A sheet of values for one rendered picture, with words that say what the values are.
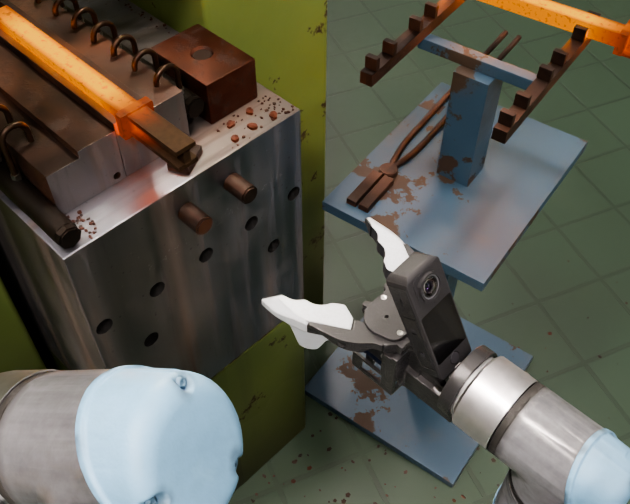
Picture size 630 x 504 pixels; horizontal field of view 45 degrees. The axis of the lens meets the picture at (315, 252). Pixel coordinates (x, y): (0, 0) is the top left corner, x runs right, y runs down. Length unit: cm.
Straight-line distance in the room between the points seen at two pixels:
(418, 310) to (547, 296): 144
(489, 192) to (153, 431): 103
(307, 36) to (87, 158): 54
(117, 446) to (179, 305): 77
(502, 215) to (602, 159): 125
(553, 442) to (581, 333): 138
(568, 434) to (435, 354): 12
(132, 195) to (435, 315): 45
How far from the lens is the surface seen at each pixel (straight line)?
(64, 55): 104
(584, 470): 65
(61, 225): 90
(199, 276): 109
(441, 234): 122
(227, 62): 103
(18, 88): 104
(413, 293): 63
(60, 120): 97
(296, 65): 135
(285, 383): 153
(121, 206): 95
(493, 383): 67
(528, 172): 136
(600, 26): 123
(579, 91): 274
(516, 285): 207
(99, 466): 35
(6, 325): 123
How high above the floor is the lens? 157
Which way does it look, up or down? 49 degrees down
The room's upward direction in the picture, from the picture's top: straight up
